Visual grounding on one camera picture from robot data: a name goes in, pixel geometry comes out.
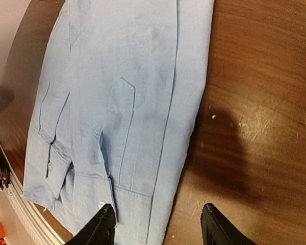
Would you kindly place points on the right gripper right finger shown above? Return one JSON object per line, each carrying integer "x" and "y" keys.
{"x": 217, "y": 229}

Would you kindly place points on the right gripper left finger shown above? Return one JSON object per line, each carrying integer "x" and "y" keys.
{"x": 100, "y": 230}

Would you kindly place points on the light blue long sleeve shirt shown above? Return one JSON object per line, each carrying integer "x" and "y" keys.
{"x": 118, "y": 95}

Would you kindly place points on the front aluminium rail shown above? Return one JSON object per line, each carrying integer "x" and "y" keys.
{"x": 40, "y": 225}

